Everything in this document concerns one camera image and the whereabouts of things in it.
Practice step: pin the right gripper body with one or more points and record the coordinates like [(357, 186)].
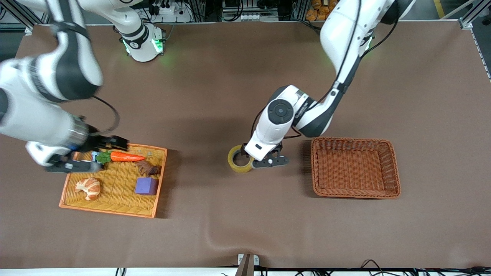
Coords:
[(96, 142)]

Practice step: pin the yellowish clear tape roll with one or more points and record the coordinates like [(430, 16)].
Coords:
[(234, 163)]

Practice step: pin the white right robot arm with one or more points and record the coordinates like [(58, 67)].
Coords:
[(57, 57)]

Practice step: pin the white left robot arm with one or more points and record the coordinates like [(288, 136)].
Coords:
[(345, 34)]

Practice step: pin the small blue can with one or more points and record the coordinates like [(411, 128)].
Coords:
[(94, 155)]

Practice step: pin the orange toy carrot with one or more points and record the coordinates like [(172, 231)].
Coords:
[(126, 156)]

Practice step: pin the toy croissant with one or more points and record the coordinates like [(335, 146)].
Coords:
[(89, 188)]

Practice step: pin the brown toy figure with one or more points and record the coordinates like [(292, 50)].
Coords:
[(145, 168)]

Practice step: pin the orange woven tray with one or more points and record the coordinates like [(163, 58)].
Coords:
[(115, 191)]

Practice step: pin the purple foam block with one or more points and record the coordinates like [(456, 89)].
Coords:
[(146, 186)]

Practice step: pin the brown wicker basket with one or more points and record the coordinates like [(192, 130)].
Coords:
[(355, 168)]

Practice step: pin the small white power strip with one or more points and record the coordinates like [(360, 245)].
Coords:
[(251, 17)]

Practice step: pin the pile of orange bread rolls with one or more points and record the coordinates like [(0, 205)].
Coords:
[(318, 11)]

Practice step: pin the white power strip with plugs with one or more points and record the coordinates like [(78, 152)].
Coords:
[(172, 9)]

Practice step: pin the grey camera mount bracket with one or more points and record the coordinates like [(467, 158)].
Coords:
[(247, 264)]

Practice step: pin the aluminium frame profile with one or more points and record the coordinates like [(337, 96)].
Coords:
[(470, 17), (27, 21)]

